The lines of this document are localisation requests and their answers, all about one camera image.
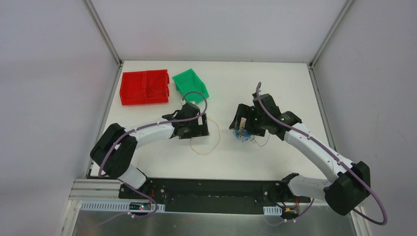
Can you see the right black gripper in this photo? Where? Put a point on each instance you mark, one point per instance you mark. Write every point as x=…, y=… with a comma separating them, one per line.
x=245, y=118

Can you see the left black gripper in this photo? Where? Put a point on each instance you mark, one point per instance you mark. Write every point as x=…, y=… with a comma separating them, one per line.
x=199, y=127

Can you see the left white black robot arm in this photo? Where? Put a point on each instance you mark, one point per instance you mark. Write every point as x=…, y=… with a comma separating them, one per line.
x=115, y=148

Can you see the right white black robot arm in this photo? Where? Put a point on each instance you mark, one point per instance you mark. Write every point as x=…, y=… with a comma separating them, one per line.
x=342, y=188

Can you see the green plastic bin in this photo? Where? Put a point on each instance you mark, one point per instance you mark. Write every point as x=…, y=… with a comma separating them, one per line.
x=188, y=81

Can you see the red plastic bin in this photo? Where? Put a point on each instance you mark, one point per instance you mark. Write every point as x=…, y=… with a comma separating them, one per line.
x=144, y=87

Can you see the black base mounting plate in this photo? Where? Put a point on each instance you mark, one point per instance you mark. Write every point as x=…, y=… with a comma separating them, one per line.
x=219, y=196

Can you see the left circuit board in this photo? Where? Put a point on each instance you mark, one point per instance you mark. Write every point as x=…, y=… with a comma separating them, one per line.
x=140, y=206

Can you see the right circuit board connector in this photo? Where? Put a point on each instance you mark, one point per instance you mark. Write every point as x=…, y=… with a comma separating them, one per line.
x=289, y=214

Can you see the aluminium frame rail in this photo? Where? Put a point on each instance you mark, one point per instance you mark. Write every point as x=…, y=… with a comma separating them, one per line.
x=94, y=189

